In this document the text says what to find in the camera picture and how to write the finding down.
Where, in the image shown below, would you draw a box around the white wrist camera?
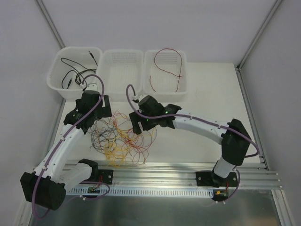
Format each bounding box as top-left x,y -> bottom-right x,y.
132,95 -> 146,103
80,83 -> 98,91

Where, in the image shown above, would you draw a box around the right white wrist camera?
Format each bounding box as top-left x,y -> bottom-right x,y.
132,95 -> 146,103

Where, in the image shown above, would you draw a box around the left aluminium frame post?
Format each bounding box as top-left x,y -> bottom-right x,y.
35,0 -> 66,49

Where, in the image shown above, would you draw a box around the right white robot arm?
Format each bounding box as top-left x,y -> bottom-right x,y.
129,95 -> 251,187

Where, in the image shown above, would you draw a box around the aluminium frame post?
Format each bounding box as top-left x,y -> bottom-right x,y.
35,0 -> 66,49
236,0 -> 284,151

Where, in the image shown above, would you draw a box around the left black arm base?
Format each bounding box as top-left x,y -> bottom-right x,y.
98,169 -> 114,185

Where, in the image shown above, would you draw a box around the right white mesh basket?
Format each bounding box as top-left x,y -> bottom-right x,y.
143,48 -> 188,103

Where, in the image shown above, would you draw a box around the thick red wire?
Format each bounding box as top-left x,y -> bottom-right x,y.
149,48 -> 184,93

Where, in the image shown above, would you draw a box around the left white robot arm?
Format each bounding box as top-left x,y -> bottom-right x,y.
20,90 -> 112,210

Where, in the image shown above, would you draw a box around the thin coloured wires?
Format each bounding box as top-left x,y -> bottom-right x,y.
89,110 -> 158,168

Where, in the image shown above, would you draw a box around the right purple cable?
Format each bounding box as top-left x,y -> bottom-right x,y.
126,84 -> 261,159

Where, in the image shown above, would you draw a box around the right aluminium frame post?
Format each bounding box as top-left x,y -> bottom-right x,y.
236,0 -> 284,151

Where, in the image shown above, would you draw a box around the left white solid basket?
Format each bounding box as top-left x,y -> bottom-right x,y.
47,47 -> 103,99

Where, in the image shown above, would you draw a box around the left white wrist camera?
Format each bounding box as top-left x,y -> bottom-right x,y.
80,83 -> 98,91

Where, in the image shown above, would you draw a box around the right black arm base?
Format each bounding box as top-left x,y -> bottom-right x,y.
195,171 -> 214,187

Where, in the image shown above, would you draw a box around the black usb cable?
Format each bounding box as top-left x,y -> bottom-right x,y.
74,68 -> 98,85
60,50 -> 98,89

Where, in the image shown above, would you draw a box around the white mesh basket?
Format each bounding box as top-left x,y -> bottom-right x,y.
96,49 -> 144,102
143,48 -> 188,103

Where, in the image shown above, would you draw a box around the aluminium mounting rail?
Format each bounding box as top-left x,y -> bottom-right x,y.
61,155 -> 282,190

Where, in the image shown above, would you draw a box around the middle white mesh basket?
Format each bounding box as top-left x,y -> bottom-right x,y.
96,49 -> 144,102

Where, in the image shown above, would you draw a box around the white slotted cable duct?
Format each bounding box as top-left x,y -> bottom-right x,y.
67,186 -> 214,198

